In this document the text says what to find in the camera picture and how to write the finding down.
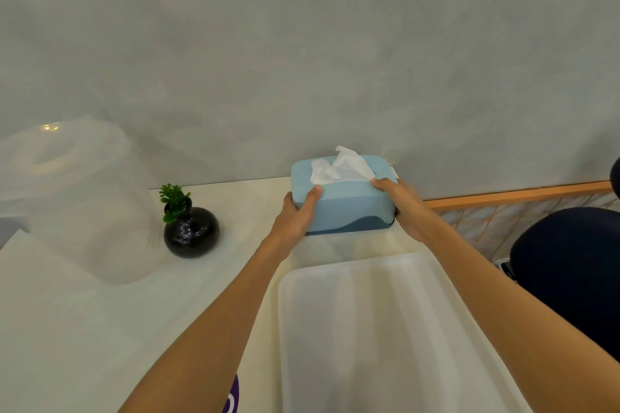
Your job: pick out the white tissue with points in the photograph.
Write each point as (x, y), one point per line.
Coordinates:
(341, 168)

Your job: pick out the orange wooden rail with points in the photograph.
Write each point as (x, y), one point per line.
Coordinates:
(518, 195)

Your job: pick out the purple sticker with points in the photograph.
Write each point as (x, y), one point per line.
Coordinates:
(231, 398)

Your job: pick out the dark blue chair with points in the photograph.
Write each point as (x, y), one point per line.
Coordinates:
(571, 272)

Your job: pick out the person's right thumb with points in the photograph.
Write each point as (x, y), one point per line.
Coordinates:
(385, 185)

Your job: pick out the clear plastic container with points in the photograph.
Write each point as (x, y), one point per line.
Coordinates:
(72, 195)

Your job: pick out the black round vase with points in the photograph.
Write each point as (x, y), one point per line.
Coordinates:
(191, 232)

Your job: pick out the person's left hand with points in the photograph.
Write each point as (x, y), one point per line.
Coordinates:
(290, 226)

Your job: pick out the person's left forearm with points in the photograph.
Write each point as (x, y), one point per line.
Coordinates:
(213, 330)

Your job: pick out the person's right forearm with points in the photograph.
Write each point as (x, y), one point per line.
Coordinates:
(513, 325)

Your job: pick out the white plastic tray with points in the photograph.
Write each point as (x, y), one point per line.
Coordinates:
(382, 335)

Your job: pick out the person's right hand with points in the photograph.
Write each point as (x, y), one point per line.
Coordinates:
(409, 214)

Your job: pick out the blue tissue box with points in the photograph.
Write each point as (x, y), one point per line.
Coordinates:
(346, 207)

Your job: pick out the person's left thumb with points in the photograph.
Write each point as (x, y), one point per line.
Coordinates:
(310, 199)

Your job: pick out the small green plant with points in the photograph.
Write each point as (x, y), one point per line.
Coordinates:
(174, 202)

